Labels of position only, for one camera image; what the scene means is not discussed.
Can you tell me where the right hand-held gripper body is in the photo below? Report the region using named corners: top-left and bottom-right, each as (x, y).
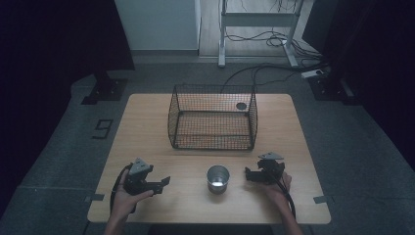
top-left (256, 151), bottom-right (287, 185)

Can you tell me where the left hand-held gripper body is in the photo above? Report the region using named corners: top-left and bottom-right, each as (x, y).
top-left (123, 158), bottom-right (155, 197)

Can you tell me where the silver metal cup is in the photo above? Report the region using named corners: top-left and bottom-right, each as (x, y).
top-left (206, 164), bottom-right (231, 196)

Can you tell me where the black wire mesh basket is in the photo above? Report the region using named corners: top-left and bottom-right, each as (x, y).
top-left (167, 83), bottom-right (258, 152)

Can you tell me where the person's right hand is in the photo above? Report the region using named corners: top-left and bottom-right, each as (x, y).
top-left (260, 171), bottom-right (294, 213)

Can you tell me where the person's left hand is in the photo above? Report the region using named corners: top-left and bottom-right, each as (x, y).
top-left (111, 181), bottom-right (155, 221)

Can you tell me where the black stand base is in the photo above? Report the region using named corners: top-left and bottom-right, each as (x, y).
top-left (80, 70), bottom-right (129, 106)
top-left (307, 72), bottom-right (360, 106)

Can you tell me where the white power strip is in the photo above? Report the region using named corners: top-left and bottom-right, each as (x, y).
top-left (300, 69), bottom-right (328, 79)

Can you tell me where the dark curtain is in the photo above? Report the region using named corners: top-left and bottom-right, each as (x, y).
top-left (301, 0), bottom-right (415, 170)
top-left (0, 0), bottom-right (136, 216)

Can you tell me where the white cabinet panel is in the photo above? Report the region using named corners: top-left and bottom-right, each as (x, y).
top-left (114, 0), bottom-right (202, 52)

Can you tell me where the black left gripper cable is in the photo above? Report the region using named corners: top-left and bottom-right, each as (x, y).
top-left (109, 164), bottom-right (132, 214)

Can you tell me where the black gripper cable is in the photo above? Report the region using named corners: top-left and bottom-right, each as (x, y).
top-left (109, 164), bottom-right (132, 214)
top-left (273, 175), bottom-right (298, 220)

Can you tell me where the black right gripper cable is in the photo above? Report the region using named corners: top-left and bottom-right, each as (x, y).
top-left (273, 175), bottom-right (298, 220)

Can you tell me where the long black floor cable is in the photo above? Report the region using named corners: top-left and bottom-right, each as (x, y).
top-left (220, 62), bottom-right (327, 94)

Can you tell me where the tangle of black floor cables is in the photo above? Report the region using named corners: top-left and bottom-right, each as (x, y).
top-left (224, 28), bottom-right (325, 61)

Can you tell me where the white desk frame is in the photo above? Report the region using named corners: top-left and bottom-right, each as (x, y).
top-left (217, 0), bottom-right (315, 69)

